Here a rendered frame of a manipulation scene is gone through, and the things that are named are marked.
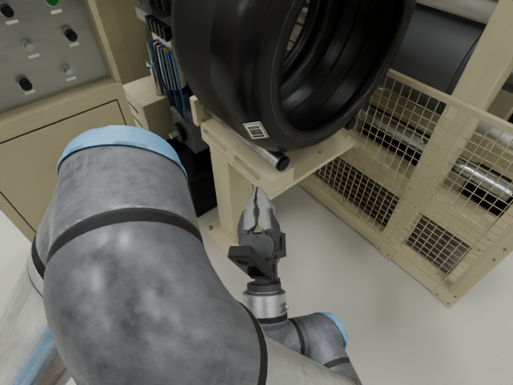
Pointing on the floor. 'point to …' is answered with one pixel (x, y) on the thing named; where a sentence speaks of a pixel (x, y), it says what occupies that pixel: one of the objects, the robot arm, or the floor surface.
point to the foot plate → (224, 235)
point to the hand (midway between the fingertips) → (256, 192)
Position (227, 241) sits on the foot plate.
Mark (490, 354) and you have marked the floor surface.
